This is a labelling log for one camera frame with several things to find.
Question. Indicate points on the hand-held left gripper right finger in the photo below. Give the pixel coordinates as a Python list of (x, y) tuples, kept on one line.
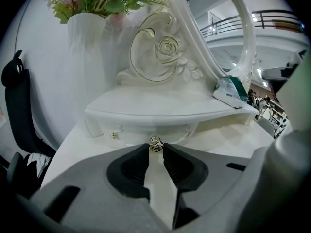
[(199, 173)]

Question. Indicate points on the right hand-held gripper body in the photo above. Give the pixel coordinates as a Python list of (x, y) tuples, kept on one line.
[(274, 73)]

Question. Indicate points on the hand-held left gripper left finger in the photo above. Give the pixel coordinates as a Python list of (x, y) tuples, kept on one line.
[(114, 176)]

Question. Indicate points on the white dressing table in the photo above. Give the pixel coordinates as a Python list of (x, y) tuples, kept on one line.
[(218, 139)]

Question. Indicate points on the white tray with metal fittings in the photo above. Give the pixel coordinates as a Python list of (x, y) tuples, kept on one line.
[(136, 135)]

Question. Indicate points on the white storage rack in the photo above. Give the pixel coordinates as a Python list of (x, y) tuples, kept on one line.
[(279, 116)]

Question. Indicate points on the brown board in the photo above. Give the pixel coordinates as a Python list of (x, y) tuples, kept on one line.
[(285, 25)]

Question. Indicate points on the green packet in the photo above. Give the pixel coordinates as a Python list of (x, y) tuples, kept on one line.
[(228, 93)]

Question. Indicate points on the grey chair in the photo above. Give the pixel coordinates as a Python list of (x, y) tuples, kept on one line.
[(266, 126)]

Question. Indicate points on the black mezzanine railing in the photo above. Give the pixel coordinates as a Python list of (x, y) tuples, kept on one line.
[(267, 17)]

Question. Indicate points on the white ornate oval mirror stand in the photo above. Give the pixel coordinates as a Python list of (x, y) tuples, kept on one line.
[(155, 101)]

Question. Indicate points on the black office chair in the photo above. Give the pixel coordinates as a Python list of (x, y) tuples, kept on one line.
[(19, 110)]

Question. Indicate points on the white ribbed vase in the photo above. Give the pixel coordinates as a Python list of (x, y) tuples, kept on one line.
[(83, 47)]

